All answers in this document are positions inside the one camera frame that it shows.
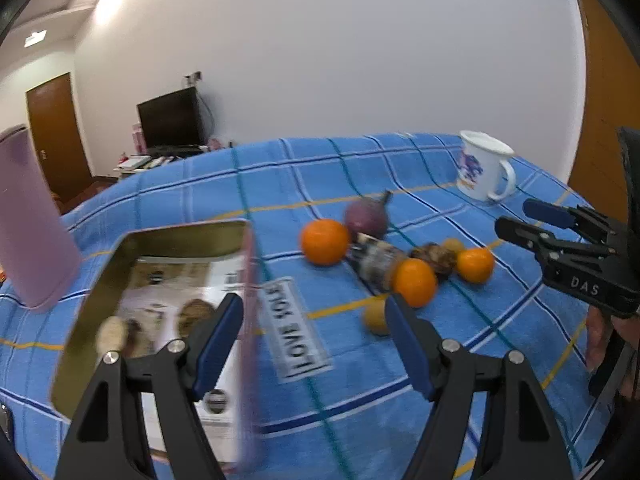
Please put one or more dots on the wall socket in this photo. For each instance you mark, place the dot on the wall socket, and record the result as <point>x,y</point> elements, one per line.
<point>194,78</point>

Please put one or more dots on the purple turnip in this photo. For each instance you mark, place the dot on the purple turnip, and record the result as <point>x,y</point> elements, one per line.
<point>365,217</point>

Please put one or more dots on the black television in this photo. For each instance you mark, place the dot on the black television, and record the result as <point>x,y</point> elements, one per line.
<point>170,120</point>

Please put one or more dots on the pink metal tin box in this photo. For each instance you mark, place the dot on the pink metal tin box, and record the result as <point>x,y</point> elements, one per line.
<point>175,237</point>

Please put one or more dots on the pink tin lid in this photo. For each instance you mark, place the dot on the pink tin lid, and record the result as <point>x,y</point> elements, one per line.
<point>30,220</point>

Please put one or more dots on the white blanket label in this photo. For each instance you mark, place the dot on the white blanket label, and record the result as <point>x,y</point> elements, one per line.
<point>295,330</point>

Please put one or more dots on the white cabinet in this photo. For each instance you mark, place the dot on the white cabinet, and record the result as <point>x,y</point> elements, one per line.
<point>130,165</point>

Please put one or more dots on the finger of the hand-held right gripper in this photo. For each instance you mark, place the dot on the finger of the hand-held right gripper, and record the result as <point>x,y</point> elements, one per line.
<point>550,214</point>
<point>520,232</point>

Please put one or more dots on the orange-brown wooden door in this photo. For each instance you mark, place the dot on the orange-brown wooden door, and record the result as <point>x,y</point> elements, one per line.
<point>605,85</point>

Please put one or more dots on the printed paper sheet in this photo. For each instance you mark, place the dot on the printed paper sheet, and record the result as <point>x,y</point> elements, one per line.
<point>165,285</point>

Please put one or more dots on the small yellow fruit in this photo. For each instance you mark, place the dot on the small yellow fruit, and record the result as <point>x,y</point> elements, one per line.
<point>452,245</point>

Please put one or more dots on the person's right hand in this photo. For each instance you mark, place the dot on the person's right hand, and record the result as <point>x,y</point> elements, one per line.
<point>595,340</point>

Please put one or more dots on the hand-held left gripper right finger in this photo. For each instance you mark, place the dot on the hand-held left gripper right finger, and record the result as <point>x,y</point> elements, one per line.
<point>405,345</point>

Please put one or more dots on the brown wooden door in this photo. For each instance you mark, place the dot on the brown wooden door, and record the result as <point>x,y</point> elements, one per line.
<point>55,130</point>

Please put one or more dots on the white printed mug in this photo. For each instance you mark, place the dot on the white printed mug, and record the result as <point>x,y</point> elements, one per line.
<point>480,170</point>

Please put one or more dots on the large orange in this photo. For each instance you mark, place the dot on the large orange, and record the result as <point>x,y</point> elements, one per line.
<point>325,241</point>

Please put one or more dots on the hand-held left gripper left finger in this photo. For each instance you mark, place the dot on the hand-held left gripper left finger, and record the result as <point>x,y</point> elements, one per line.
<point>220,340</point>

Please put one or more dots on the blue plaid blanket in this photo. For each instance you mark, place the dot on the blue plaid blanket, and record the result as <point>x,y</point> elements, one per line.
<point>500,320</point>

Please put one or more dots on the brown yam piece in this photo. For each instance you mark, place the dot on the brown yam piece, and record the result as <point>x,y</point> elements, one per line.
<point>375,260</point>
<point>115,332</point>

